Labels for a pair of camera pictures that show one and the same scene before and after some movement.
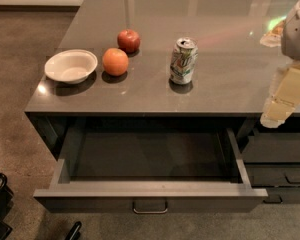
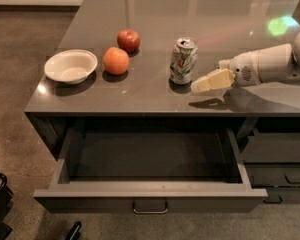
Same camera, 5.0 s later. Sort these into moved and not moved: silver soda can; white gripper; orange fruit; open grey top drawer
Moved: white gripper
Not moved: open grey top drawer; orange fruit; silver soda can
